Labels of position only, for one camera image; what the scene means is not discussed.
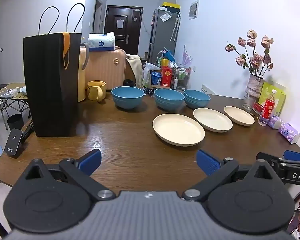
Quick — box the red carton box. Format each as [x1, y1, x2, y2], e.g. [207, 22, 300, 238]
[161, 66, 174, 87]

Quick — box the purple wall decoration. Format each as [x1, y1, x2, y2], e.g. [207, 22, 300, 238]
[182, 44, 193, 67]

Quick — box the clear plastic organizer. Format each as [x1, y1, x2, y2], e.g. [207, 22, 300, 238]
[174, 65, 191, 90]

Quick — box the grey interior door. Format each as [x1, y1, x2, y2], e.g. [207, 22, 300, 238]
[92, 0, 104, 34]

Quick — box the white blue tissue pack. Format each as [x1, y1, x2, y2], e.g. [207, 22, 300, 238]
[88, 32, 115, 52]

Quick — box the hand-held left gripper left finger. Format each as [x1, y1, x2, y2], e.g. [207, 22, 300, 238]
[19, 149, 116, 201]

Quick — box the blue carton box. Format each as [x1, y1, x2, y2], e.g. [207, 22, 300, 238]
[150, 71, 162, 86]

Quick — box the clear drinking glass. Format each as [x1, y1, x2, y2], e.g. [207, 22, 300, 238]
[242, 95, 256, 112]

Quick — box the black paper bag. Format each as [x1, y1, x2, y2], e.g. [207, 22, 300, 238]
[23, 3, 85, 137]

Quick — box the cream plate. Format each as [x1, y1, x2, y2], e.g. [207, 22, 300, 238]
[224, 106, 255, 126]
[193, 108, 233, 132]
[152, 113, 206, 147]

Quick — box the dark brown entrance door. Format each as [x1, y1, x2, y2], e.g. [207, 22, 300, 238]
[104, 6, 143, 56]

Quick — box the small purple tissue pack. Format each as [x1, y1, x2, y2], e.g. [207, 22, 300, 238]
[268, 115, 283, 130]

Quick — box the beige jacket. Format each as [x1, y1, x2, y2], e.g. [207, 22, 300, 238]
[126, 54, 144, 87]

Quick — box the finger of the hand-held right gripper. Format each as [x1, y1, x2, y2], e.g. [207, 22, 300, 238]
[256, 151, 285, 168]
[284, 150, 300, 163]

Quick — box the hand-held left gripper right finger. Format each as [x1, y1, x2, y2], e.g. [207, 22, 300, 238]
[182, 149, 282, 202]

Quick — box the grey refrigerator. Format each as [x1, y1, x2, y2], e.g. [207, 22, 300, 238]
[148, 8, 181, 61]

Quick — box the blue bowl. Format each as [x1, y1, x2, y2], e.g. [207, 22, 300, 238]
[183, 89, 211, 110]
[154, 88, 185, 111]
[111, 86, 145, 110]

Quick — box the large purple tissue pack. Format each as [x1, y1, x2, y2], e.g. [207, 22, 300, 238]
[278, 122, 300, 145]

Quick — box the dried rose bouquet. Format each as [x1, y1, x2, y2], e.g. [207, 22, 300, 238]
[225, 29, 274, 78]

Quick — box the folded pale umbrella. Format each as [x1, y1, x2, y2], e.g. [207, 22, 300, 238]
[170, 12, 182, 42]

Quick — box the white board panel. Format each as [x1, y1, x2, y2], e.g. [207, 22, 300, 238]
[201, 84, 217, 95]

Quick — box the white plastic bag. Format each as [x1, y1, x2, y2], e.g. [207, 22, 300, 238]
[143, 63, 161, 86]

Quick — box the pink ribbed suitcase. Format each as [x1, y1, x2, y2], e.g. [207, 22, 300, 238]
[85, 46, 127, 92]

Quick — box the folding camp table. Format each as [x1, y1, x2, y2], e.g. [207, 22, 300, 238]
[0, 82, 31, 131]

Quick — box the green carton box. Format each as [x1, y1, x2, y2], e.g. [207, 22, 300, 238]
[258, 82, 287, 117]

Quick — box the black wireless charger stand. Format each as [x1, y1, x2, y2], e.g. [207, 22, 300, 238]
[4, 129, 25, 159]

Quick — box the mottled pink vase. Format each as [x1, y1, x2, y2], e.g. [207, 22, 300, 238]
[245, 74, 265, 98]

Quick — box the yellow mug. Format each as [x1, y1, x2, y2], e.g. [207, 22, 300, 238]
[87, 81, 107, 102]

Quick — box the red label plastic bottle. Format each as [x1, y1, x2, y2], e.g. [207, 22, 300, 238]
[258, 89, 278, 126]

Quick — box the black trash bin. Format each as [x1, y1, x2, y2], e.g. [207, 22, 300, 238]
[7, 114, 24, 131]

